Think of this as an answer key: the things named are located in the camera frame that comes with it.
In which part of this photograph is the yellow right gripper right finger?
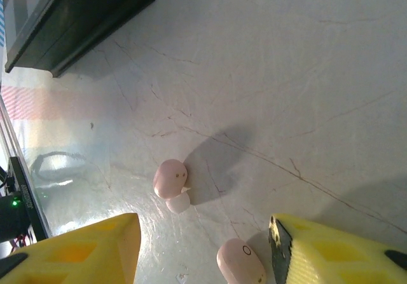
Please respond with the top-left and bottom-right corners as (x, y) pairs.
(268, 213), (407, 284)

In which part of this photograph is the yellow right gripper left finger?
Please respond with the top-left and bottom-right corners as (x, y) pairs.
(0, 213), (141, 284)

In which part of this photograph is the pink wireless earbud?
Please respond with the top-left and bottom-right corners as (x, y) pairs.
(153, 158), (191, 214)
(216, 238), (266, 284)

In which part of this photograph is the black grey checkerboard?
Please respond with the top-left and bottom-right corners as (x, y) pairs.
(4, 0), (158, 79)

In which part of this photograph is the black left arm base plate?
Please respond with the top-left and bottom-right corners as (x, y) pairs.
(8, 156), (52, 239)

